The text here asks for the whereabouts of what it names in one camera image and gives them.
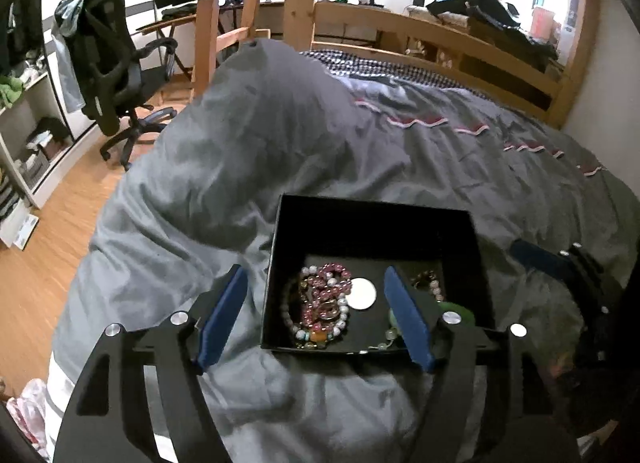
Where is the dark pink bead bracelet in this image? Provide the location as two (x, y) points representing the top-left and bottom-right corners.
(300, 263), (353, 325)

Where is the green jade bangle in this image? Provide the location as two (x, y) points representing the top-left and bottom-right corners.
(389, 300), (474, 344)

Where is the grey cloth on chair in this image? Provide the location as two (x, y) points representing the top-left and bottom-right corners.
(52, 0), (101, 114)

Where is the wooden desk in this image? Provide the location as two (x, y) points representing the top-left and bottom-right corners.
(405, 5), (566, 74)

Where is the grey bead bracelet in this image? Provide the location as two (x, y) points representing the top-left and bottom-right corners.
(285, 265), (351, 349)

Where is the checkered bed sheet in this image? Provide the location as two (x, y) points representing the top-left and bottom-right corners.
(300, 49), (506, 100)

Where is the pile of black clothes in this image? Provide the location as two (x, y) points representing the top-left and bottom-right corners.
(427, 0), (558, 62)

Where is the grey striped duvet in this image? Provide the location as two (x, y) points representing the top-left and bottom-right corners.
(47, 38), (640, 463)

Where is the black office chair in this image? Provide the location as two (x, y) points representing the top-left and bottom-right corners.
(55, 0), (179, 162)

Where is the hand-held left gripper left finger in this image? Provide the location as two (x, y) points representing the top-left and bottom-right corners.
(52, 263), (249, 463)

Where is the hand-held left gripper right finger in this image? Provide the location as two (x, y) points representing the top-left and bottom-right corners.
(382, 265), (583, 463)

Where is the white shelf unit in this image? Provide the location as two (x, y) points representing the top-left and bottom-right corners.
(0, 68), (77, 250)

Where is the white round disc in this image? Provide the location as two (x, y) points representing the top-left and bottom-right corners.
(348, 279), (376, 310)

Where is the wooden bed frame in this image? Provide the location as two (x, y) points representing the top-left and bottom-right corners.
(192, 0), (601, 130)

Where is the light pink bead bracelet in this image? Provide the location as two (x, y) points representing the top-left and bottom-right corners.
(412, 270), (446, 302)

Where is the pink plastic bag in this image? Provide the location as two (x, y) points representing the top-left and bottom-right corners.
(5, 378), (52, 446)

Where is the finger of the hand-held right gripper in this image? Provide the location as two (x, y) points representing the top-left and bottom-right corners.
(510, 238), (612, 317)

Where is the black cardboard box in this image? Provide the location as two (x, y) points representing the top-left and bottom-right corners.
(260, 193), (496, 356)

